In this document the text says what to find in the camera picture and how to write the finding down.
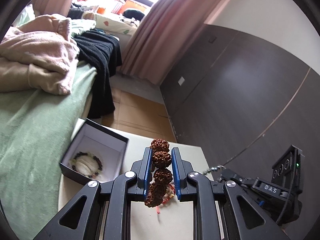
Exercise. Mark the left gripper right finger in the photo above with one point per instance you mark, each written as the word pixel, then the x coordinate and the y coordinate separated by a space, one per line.
pixel 180 170

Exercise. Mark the flattened cardboard sheet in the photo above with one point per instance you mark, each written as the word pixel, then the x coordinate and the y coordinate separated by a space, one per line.
pixel 140 116

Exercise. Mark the pink fleece blanket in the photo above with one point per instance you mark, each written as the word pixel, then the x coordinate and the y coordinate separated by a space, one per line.
pixel 39 54

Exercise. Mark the patterned white pillow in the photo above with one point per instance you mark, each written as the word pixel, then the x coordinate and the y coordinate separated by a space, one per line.
pixel 113 22

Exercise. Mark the black knit blanket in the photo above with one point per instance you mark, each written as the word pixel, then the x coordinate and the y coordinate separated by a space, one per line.
pixel 101 51

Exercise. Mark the white wall socket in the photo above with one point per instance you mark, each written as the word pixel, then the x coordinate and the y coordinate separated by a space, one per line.
pixel 181 81

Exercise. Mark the green bed sheet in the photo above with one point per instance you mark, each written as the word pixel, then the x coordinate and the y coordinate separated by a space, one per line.
pixel 36 130

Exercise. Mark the pink curtain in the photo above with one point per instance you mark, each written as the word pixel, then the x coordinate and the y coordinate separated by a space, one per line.
pixel 164 35

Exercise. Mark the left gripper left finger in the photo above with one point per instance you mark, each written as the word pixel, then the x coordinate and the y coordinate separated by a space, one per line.
pixel 142 168

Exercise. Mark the black jewelry box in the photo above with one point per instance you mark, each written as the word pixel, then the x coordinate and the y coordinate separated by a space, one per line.
pixel 95 153

